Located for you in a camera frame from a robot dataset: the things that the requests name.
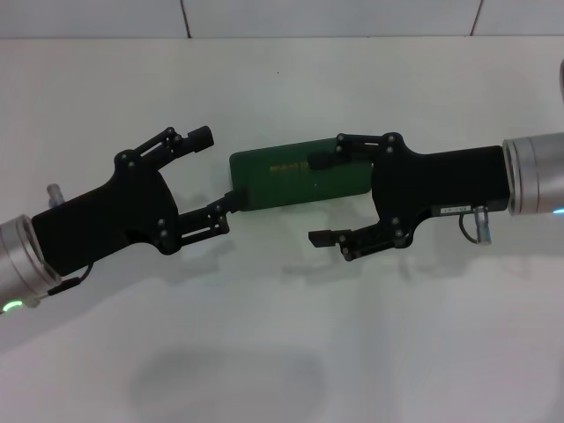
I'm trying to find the green glasses case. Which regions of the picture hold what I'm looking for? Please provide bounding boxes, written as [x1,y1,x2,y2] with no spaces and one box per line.
[228,136,375,213]

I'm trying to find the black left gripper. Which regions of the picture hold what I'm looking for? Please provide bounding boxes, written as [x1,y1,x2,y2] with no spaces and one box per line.
[32,125,250,278]

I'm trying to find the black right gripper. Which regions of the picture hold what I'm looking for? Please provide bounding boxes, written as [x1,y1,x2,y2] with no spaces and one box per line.
[307,130,513,264]

